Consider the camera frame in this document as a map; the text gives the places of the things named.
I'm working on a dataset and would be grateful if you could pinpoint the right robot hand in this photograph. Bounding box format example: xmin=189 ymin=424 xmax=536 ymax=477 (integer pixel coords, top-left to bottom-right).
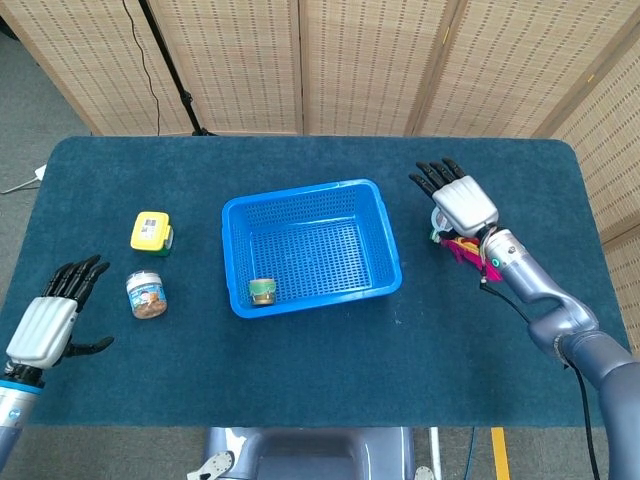
xmin=408 ymin=157 xmax=500 ymax=237

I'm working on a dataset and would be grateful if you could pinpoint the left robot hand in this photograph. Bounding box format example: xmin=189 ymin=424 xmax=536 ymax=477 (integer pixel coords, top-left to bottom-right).
xmin=4 ymin=254 xmax=115 ymax=371

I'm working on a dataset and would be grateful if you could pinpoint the colourful feather shuttlecock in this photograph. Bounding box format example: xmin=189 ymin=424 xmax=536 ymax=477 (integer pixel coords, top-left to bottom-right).
xmin=427 ymin=229 xmax=501 ymax=284

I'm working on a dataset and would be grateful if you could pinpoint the clear jar blue white label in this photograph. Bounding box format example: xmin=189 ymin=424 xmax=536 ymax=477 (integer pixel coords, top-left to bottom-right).
xmin=125 ymin=270 xmax=169 ymax=320

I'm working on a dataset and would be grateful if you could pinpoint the green box yellow lid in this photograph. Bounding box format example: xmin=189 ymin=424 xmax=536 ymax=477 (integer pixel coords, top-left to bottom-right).
xmin=129 ymin=210 xmax=175 ymax=259

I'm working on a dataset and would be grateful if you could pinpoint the small green lidded can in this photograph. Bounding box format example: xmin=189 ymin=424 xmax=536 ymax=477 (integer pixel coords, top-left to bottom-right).
xmin=248 ymin=277 xmax=278 ymax=306

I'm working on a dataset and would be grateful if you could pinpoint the white power adapter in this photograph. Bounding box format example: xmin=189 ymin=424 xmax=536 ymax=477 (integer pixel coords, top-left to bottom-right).
xmin=0 ymin=163 xmax=49 ymax=195

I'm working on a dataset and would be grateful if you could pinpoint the blue plastic basket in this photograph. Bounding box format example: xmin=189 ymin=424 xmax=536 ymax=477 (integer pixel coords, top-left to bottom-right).
xmin=221 ymin=178 xmax=404 ymax=320

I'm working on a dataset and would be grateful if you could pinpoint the dark blue table cloth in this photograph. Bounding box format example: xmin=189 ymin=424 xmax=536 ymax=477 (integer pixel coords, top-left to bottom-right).
xmin=0 ymin=135 xmax=634 ymax=430

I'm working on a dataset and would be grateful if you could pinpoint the yellow floor tape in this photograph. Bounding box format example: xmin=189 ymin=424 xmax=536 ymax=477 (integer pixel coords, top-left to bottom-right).
xmin=490 ymin=427 xmax=511 ymax=480

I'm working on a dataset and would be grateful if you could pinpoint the bamboo folding screen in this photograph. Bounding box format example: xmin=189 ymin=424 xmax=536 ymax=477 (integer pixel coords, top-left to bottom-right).
xmin=0 ymin=0 xmax=640 ymax=351

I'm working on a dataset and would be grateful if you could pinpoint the black tripod stand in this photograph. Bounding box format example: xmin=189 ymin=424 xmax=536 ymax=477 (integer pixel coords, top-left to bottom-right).
xmin=137 ymin=0 xmax=219 ymax=138

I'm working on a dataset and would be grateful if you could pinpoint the grey robot torso base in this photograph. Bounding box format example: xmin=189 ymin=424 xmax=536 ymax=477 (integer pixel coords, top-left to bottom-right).
xmin=187 ymin=426 xmax=436 ymax=480

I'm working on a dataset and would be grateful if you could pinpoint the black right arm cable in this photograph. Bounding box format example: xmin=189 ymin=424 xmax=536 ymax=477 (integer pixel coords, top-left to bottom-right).
xmin=478 ymin=279 xmax=601 ymax=480

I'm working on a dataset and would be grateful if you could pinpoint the thin black hanging cable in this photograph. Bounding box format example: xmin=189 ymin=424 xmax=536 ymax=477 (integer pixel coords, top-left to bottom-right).
xmin=121 ymin=0 xmax=162 ymax=136

